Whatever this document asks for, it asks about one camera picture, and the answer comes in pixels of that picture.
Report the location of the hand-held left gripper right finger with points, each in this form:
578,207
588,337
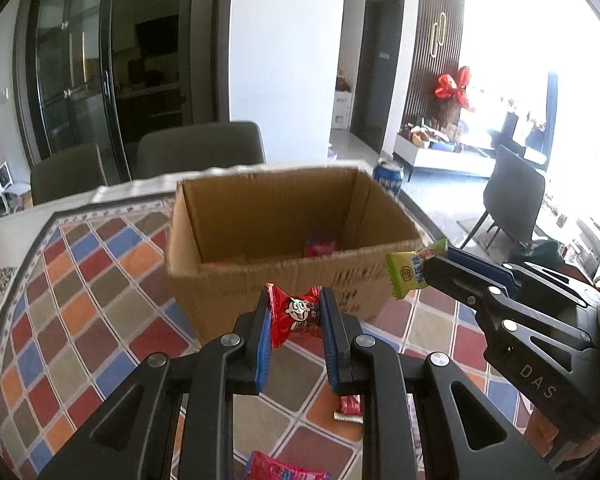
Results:
331,345

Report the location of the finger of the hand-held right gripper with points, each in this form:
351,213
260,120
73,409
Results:
485,266
460,280

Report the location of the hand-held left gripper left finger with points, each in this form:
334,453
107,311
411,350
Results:
262,345

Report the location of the red cartoon-face candy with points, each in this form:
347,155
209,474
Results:
295,316
349,407

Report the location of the light green candy packet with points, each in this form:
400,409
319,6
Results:
412,270

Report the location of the small pink snack packet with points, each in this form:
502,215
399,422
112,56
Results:
320,248

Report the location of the brown cardboard box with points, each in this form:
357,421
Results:
280,220

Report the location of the person's right hand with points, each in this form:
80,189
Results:
547,435

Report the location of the dark side chair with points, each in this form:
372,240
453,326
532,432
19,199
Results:
515,200

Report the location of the white low cabinet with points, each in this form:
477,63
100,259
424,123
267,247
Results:
440,152

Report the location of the blue soda can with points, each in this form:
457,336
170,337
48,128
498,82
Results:
388,180

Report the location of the large pink snack packet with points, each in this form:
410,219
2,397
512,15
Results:
285,467

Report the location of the black piano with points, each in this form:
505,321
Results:
527,135

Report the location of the colourful checked tablecloth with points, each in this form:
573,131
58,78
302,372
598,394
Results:
105,300

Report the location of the red bow decoration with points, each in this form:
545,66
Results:
452,87

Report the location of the grey dining chair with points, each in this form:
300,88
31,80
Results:
67,172
200,150

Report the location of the dark interior door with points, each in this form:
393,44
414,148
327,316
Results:
377,70

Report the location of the black glass sliding door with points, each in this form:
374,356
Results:
110,60

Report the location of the dark slatted wall panel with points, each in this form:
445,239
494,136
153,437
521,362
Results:
435,35

